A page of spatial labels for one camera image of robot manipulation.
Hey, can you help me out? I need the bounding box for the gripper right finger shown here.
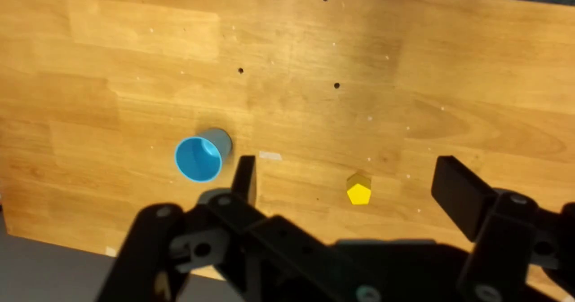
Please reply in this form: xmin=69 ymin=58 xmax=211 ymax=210
xmin=431 ymin=155 xmax=575 ymax=302

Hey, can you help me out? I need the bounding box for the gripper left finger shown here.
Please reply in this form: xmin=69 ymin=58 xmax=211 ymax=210
xmin=95 ymin=155 xmax=360 ymax=302

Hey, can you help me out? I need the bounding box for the blue plastic cup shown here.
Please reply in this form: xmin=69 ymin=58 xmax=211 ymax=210
xmin=174 ymin=128 xmax=233 ymax=183

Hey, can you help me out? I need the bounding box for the yellow wooden block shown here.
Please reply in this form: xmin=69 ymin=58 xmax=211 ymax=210
xmin=346 ymin=173 xmax=372 ymax=205

